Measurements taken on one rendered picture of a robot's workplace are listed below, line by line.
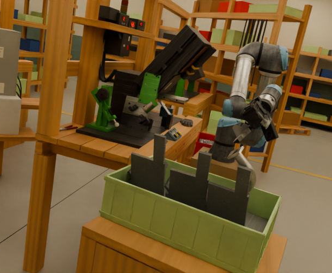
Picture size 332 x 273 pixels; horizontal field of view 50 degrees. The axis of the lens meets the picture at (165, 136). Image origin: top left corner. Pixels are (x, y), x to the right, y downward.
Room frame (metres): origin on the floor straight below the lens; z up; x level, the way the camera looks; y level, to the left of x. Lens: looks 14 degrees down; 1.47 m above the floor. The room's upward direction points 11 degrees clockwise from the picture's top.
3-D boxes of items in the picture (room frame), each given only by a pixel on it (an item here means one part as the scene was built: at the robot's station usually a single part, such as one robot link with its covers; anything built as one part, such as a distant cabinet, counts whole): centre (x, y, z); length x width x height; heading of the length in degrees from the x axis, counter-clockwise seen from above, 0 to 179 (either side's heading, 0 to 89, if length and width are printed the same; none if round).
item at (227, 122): (1.91, -0.33, 1.10); 0.13 x 0.12 x 0.14; 82
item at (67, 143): (2.54, 0.21, 0.44); 1.49 x 0.70 x 0.88; 167
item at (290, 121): (8.77, -2.75, 0.22); 1.20 x 0.80 x 0.44; 118
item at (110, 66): (2.62, 0.57, 1.23); 1.30 x 0.05 x 0.09; 167
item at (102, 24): (2.59, 0.46, 1.52); 0.90 x 0.25 x 0.04; 167
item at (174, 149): (2.47, -0.07, 0.82); 1.50 x 0.14 x 0.15; 167
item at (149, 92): (2.45, 0.16, 1.17); 0.13 x 0.12 x 0.20; 167
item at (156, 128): (2.54, 0.21, 0.89); 1.10 x 0.42 x 0.02; 167
